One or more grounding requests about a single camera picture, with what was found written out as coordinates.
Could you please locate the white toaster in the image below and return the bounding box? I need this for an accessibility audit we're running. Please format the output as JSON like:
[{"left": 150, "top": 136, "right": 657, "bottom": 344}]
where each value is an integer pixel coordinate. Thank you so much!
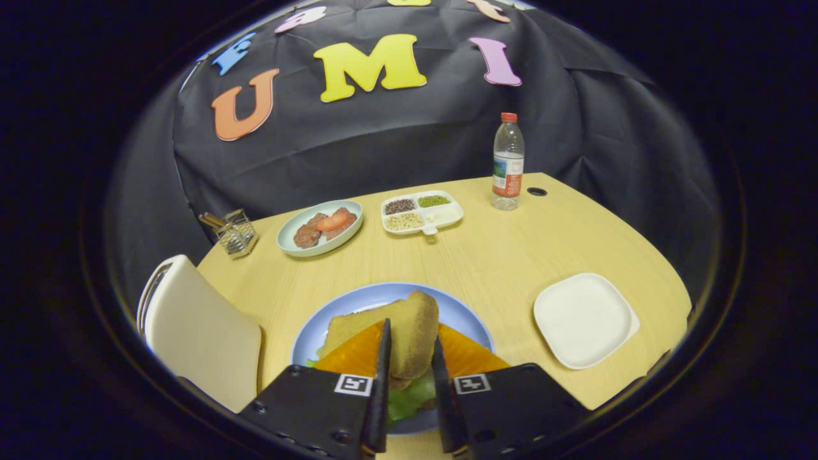
[{"left": 136, "top": 254, "right": 263, "bottom": 413}]

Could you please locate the brown meat patty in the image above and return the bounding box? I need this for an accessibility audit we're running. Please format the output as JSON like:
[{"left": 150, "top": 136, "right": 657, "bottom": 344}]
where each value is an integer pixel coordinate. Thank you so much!
[
  {"left": 293, "top": 213, "right": 328, "bottom": 250},
  {"left": 327, "top": 206, "right": 359, "bottom": 241}
]

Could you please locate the green lettuce leaf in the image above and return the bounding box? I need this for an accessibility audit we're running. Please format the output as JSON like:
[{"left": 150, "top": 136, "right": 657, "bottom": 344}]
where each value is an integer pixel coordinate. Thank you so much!
[{"left": 305, "top": 345, "right": 438, "bottom": 426}]

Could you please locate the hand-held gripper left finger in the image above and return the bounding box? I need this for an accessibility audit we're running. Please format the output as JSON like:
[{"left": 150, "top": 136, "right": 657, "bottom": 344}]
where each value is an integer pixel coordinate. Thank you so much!
[{"left": 238, "top": 318, "right": 392, "bottom": 459}]

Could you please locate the pale green round plate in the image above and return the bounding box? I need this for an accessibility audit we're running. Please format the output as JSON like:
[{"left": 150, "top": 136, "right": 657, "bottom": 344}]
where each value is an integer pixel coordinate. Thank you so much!
[{"left": 276, "top": 199, "right": 364, "bottom": 258}]

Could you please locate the white square plate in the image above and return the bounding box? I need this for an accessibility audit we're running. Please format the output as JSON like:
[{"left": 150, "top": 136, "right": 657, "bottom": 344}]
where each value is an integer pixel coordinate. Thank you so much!
[{"left": 533, "top": 272, "right": 640, "bottom": 371}]

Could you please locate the clear utensil holder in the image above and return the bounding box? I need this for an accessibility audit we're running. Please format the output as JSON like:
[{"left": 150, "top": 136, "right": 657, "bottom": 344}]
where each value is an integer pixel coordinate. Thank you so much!
[{"left": 214, "top": 208, "right": 259, "bottom": 259}]

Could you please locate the white divided condiment dish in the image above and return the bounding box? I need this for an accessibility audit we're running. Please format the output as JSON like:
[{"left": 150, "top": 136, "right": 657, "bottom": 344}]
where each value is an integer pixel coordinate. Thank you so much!
[{"left": 381, "top": 190, "right": 465, "bottom": 236}]

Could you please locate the clear plastic water bottle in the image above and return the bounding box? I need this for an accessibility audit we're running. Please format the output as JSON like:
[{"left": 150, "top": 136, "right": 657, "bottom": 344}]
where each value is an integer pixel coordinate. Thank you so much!
[{"left": 491, "top": 112, "right": 525, "bottom": 211}]

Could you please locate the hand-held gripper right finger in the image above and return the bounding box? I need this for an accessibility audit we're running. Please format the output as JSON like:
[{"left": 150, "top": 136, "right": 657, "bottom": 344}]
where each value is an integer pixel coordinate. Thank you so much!
[{"left": 431, "top": 323, "right": 590, "bottom": 457}]

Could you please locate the blue round plate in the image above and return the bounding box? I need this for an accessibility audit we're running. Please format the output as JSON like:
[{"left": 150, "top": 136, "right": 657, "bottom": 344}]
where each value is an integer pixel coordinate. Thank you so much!
[{"left": 291, "top": 282, "right": 496, "bottom": 436}]

